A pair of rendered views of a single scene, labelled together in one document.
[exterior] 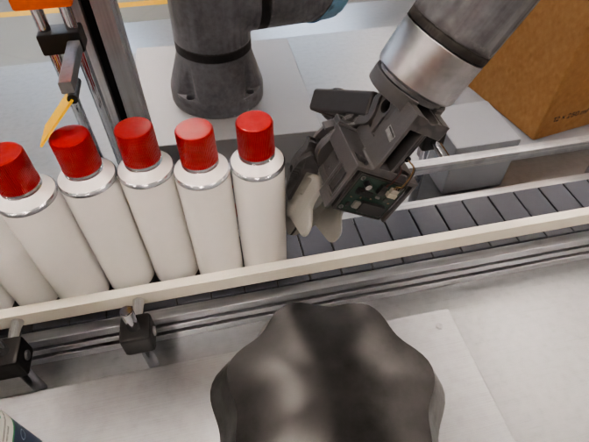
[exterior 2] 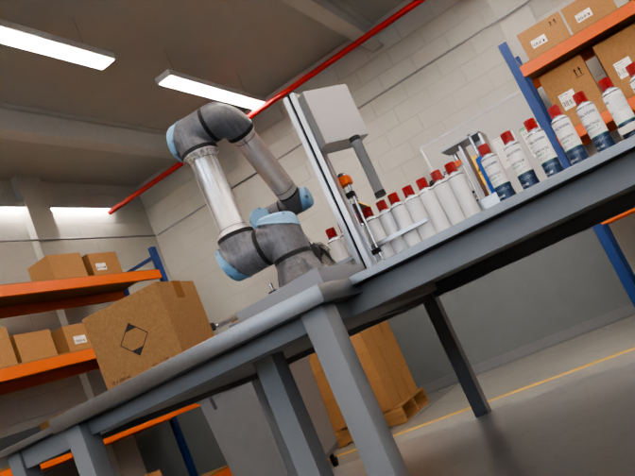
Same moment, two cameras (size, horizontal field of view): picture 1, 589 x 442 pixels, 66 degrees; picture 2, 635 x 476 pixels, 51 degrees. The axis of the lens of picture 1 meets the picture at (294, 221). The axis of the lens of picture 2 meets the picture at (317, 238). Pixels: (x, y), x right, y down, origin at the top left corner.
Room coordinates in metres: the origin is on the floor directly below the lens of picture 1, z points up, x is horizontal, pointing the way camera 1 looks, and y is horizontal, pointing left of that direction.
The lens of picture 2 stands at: (2.12, 1.34, 0.67)
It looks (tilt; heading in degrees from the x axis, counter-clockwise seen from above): 10 degrees up; 217
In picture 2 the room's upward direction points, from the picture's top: 24 degrees counter-clockwise
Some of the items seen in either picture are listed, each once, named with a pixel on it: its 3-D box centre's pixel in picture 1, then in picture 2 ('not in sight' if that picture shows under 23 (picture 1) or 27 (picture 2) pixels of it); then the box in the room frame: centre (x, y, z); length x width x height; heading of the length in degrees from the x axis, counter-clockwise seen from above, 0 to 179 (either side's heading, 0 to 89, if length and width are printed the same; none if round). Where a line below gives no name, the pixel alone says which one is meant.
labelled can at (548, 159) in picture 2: not in sight; (543, 150); (0.18, 0.75, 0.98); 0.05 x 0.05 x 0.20
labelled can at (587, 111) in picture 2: not in sight; (593, 125); (0.15, 0.89, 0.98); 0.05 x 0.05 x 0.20
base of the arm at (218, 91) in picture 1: (215, 64); (299, 270); (0.67, 0.13, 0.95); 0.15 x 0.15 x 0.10
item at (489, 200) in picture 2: not in sight; (480, 178); (0.13, 0.52, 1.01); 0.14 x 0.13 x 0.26; 102
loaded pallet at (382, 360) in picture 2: not in sight; (328, 361); (-2.54, -2.67, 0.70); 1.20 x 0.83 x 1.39; 107
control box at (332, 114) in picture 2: not in sight; (330, 120); (0.37, 0.25, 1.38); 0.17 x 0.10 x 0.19; 157
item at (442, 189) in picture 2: not in sight; (448, 200); (0.24, 0.44, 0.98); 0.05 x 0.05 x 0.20
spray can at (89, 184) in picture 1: (106, 217); (378, 236); (0.31, 0.19, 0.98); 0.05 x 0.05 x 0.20
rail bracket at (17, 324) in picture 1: (21, 349); not in sight; (0.21, 0.28, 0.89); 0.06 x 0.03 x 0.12; 12
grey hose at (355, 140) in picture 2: not in sight; (367, 166); (0.38, 0.30, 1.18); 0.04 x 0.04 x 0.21
